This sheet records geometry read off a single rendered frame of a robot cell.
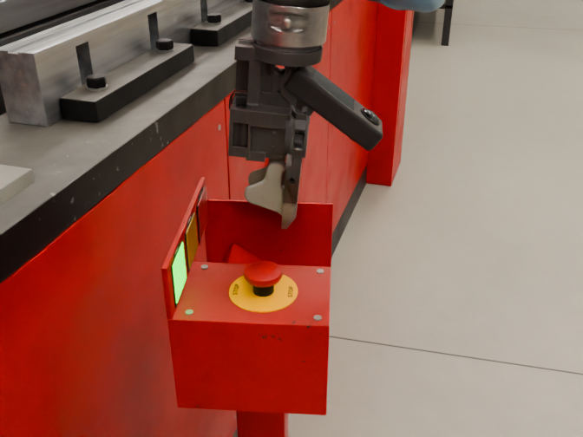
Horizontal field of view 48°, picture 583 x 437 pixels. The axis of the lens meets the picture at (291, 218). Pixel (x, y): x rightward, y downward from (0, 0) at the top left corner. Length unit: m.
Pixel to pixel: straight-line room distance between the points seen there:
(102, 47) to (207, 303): 0.46
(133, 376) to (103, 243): 0.23
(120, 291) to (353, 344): 1.07
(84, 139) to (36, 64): 0.11
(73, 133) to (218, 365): 0.35
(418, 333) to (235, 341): 1.27
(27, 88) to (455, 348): 1.34
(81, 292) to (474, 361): 1.27
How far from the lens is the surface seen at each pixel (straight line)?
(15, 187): 0.45
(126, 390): 0.94
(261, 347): 0.66
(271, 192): 0.71
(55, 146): 0.83
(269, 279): 0.66
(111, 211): 0.81
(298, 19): 0.63
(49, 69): 0.89
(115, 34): 1.02
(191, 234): 0.71
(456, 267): 2.20
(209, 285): 0.70
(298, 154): 0.67
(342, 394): 1.69
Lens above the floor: 1.18
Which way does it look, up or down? 29 degrees down
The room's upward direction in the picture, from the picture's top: straight up
